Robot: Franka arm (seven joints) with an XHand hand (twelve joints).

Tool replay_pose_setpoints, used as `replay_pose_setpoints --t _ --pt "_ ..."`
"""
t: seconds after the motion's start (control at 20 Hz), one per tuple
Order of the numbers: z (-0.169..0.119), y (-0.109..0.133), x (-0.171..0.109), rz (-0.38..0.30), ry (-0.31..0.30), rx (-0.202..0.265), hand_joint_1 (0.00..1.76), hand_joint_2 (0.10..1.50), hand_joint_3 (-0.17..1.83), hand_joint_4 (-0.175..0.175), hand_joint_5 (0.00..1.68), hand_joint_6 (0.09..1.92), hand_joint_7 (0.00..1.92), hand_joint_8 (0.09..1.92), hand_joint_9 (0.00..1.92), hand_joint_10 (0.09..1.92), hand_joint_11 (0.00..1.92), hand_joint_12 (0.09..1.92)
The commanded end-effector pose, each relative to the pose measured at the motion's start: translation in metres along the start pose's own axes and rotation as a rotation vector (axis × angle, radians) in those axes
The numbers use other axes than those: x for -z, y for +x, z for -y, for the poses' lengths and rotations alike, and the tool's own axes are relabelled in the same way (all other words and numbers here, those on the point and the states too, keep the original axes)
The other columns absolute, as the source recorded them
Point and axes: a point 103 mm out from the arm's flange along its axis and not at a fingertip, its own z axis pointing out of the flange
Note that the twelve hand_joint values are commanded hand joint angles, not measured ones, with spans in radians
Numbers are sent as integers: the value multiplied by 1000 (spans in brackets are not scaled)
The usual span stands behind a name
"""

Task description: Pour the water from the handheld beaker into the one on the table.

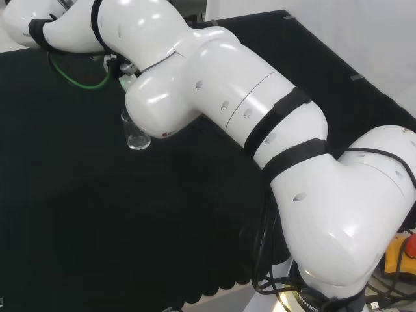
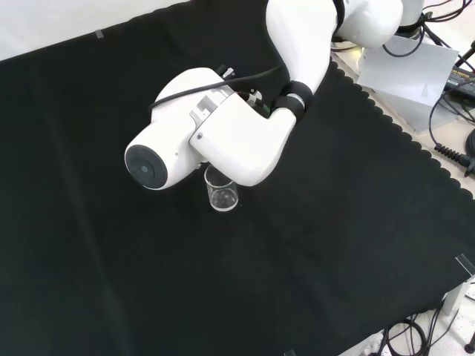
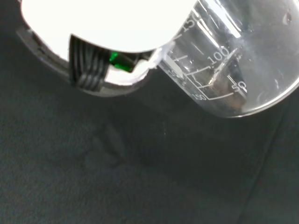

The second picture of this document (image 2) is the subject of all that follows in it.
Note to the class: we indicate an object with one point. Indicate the pale board sheet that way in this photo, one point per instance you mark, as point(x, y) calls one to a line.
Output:
point(408, 74)

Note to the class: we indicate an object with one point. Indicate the clear glass beaker with spout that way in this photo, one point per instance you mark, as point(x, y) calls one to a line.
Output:
point(222, 196)

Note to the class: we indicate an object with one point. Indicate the black power adapter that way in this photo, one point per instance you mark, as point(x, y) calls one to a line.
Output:
point(462, 79)

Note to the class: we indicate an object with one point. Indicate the white metal bracket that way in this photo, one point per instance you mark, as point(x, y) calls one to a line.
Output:
point(454, 296)

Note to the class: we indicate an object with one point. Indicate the black bench cloth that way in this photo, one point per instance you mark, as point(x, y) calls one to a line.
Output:
point(148, 259)

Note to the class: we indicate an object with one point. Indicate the clear tape strip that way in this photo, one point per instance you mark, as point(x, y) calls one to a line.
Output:
point(465, 264)
point(99, 34)
point(289, 352)

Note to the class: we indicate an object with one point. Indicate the black tripod leg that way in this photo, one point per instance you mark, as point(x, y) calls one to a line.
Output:
point(467, 55)

